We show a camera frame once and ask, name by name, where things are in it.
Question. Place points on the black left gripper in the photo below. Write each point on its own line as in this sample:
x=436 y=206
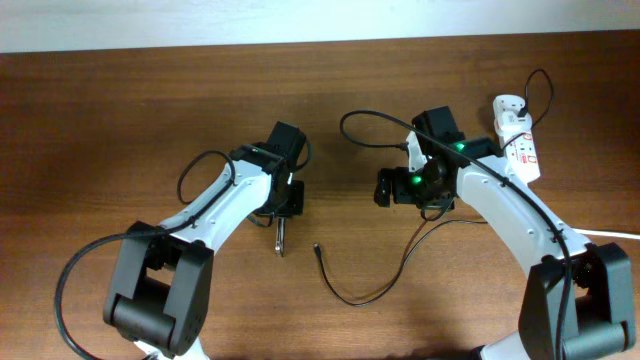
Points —
x=293 y=203

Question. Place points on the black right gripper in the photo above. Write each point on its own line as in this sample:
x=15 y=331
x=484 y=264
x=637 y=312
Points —
x=400 y=192

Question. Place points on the black Galaxy flip phone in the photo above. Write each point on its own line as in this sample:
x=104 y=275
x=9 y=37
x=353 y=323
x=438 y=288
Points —
x=280 y=236

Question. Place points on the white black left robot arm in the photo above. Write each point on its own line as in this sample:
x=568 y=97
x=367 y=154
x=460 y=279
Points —
x=159 y=292

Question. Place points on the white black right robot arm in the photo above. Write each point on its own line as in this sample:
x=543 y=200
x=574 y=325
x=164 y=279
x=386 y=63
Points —
x=578 y=301

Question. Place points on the white USB charger adapter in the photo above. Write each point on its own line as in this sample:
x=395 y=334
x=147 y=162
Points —
x=511 y=115

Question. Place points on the white power strip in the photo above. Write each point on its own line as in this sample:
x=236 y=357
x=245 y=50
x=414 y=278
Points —
x=521 y=154

